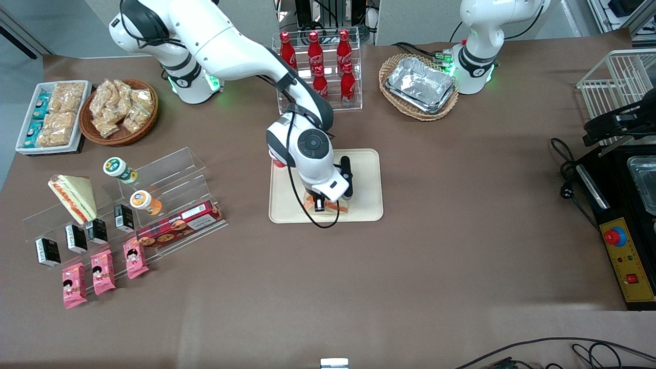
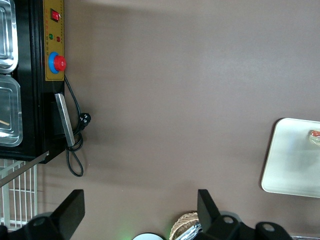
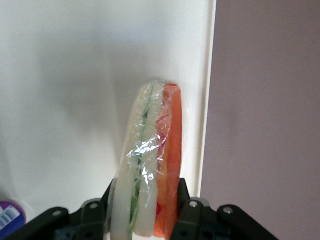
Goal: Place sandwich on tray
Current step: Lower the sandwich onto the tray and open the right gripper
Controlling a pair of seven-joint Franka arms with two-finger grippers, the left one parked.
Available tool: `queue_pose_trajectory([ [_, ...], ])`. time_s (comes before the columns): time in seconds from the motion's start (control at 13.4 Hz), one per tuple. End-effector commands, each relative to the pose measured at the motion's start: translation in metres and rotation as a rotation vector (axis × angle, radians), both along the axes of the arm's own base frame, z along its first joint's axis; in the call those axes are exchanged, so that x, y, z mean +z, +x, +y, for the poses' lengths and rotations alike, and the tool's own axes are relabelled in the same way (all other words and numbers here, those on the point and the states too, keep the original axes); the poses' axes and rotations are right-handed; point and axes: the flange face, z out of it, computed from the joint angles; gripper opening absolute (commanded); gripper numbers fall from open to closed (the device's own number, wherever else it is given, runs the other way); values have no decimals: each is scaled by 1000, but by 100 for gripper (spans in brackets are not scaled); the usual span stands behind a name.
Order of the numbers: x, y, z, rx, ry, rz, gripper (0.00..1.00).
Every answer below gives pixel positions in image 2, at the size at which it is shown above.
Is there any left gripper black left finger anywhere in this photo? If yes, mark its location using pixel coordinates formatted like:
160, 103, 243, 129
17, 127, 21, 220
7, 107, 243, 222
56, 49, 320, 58
9, 189, 86, 240

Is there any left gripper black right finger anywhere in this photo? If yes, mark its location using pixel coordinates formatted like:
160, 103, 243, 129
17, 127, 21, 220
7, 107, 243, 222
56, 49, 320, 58
197, 189, 247, 240

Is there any triangular plastic-wrapped sandwich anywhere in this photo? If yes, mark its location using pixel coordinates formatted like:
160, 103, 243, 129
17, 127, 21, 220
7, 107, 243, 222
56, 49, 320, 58
309, 129, 320, 147

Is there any cream plastic serving tray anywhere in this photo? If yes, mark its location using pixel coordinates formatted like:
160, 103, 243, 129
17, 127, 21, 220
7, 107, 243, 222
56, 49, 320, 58
261, 117, 320, 199

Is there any black tray sealing machine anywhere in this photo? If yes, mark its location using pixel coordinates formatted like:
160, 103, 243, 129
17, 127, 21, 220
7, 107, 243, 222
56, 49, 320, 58
0, 0, 66, 165

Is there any stainless steel food tray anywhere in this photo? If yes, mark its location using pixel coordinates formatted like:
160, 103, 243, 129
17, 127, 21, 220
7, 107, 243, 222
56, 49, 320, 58
0, 0, 19, 74
0, 74, 24, 147

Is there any aluminium foil container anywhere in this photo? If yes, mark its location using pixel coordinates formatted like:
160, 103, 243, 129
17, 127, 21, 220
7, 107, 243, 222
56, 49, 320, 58
181, 221, 203, 240

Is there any light wicker basket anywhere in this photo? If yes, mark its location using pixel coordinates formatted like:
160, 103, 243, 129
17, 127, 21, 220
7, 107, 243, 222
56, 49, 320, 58
169, 211, 201, 240

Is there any grey metal lever strip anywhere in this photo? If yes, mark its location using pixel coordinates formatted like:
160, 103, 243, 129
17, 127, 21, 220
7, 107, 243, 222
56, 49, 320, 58
0, 150, 50, 188

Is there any red emergency stop button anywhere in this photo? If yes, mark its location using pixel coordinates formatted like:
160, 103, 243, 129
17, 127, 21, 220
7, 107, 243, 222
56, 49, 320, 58
48, 51, 67, 75

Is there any white wire rack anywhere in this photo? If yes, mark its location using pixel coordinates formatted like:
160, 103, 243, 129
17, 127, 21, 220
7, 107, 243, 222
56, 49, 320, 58
0, 159, 39, 231

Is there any black power cable with plug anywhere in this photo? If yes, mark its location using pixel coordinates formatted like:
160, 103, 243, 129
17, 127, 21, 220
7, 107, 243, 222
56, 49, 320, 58
63, 74, 92, 178

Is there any silver metal handle bar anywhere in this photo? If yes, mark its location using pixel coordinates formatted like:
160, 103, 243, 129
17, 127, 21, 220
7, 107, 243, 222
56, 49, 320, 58
54, 92, 76, 147

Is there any red rocker power switch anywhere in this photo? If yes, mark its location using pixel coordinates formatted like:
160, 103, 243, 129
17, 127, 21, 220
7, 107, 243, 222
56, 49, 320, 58
49, 8, 62, 23

